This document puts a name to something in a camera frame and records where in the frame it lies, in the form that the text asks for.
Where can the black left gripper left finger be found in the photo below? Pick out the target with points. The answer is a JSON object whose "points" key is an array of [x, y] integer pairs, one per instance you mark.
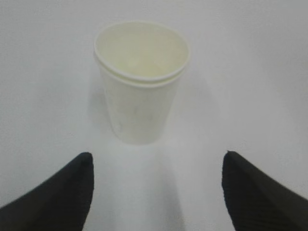
{"points": [[61, 203]]}

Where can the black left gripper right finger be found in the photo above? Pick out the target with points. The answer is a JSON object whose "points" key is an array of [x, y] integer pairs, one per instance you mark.
{"points": [[257, 202]]}

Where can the white paper cup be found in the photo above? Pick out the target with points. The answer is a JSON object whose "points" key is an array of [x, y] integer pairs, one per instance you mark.
{"points": [[140, 64]]}

